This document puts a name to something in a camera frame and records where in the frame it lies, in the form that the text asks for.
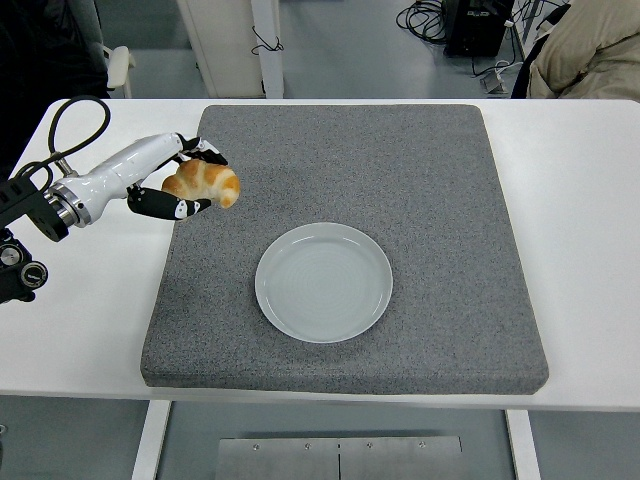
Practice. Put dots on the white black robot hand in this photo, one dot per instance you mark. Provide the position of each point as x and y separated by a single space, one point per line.
125 162

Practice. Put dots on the golden brown croissant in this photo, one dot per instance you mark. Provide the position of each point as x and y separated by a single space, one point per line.
205 177

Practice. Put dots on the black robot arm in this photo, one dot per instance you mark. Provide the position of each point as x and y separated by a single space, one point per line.
15 195

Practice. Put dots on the pale grey round plate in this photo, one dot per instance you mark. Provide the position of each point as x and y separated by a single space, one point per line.
325 285

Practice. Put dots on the grey metal plate with screws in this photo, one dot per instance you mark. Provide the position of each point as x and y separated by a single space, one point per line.
340 457

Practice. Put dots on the grey chair with white armrest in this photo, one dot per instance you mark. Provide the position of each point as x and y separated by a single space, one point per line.
120 65

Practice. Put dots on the black garment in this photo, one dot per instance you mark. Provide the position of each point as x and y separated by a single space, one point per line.
40 40

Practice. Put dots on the grey square foam mat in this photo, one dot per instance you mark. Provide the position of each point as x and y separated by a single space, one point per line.
400 175

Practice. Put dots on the white table leg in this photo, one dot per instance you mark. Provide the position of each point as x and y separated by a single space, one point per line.
525 445
150 440

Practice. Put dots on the black computer case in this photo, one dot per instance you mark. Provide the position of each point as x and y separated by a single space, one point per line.
475 30

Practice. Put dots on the person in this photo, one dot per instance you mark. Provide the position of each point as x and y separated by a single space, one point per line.
590 50

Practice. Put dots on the white cabinet with post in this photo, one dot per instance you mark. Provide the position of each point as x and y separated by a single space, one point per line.
225 45

